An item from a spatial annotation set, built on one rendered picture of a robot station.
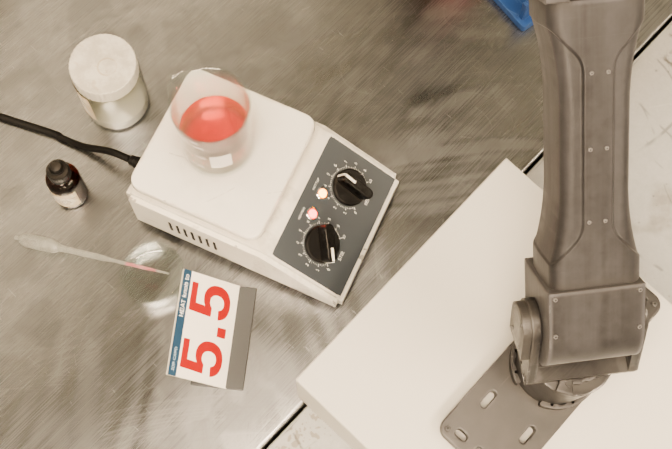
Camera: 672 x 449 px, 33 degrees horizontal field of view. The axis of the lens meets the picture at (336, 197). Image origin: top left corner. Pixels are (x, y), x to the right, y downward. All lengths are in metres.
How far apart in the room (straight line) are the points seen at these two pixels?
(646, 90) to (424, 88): 0.21
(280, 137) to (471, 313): 0.21
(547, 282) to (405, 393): 0.18
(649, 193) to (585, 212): 0.32
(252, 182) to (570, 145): 0.30
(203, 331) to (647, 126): 0.45
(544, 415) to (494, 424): 0.04
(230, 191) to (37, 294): 0.20
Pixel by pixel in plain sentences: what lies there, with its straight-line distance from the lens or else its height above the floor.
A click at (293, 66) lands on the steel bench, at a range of 1.07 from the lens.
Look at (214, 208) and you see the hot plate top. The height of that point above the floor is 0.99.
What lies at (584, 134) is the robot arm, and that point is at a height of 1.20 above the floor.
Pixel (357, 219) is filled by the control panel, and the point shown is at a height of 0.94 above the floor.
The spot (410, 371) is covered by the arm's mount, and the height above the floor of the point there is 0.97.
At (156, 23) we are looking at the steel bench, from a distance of 1.11.
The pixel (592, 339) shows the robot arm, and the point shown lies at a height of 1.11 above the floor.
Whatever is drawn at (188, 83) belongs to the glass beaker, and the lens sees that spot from 0.90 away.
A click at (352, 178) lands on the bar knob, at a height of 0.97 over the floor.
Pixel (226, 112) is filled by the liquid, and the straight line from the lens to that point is 0.92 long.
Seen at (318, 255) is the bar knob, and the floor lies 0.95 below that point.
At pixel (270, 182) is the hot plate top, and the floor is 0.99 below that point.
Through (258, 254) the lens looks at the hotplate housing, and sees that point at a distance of 0.94.
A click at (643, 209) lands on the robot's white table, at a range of 1.06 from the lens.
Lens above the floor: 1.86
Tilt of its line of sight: 70 degrees down
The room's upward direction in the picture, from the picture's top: 2 degrees clockwise
